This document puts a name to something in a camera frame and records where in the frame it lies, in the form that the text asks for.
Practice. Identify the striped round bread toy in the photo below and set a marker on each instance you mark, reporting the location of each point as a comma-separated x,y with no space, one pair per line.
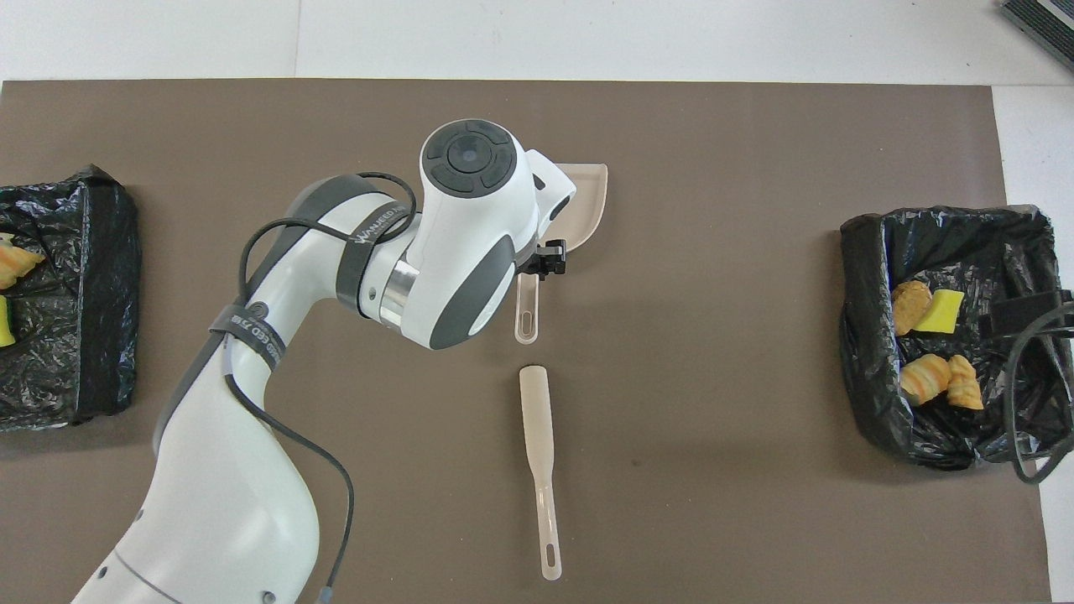
923,377

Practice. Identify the yellow sponge block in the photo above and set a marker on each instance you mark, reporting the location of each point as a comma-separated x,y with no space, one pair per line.
5,323

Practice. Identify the beige plastic dustpan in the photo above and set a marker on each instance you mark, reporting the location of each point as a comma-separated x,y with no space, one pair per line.
583,205

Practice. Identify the black bag lined bin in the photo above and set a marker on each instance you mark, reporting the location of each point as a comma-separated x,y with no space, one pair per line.
84,294
873,277

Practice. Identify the yellow sponge wedge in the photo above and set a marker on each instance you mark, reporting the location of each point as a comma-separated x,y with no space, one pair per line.
941,312

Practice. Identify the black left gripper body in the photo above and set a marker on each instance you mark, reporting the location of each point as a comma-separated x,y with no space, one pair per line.
530,264

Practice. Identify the grey ribbed device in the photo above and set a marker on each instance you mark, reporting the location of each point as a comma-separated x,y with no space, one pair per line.
1045,25

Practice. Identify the brown bread loaf toy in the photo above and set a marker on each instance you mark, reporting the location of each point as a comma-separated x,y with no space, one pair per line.
909,306

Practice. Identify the beige sponge piece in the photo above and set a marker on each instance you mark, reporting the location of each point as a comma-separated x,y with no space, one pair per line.
15,262

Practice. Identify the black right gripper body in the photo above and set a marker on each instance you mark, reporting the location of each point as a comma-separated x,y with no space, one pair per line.
1032,315

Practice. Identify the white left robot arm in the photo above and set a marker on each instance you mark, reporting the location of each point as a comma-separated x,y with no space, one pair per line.
470,226

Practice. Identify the beige brush black bristles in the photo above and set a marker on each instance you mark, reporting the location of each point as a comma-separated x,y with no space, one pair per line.
539,436

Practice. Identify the brown table mat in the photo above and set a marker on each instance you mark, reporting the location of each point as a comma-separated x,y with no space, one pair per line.
713,335

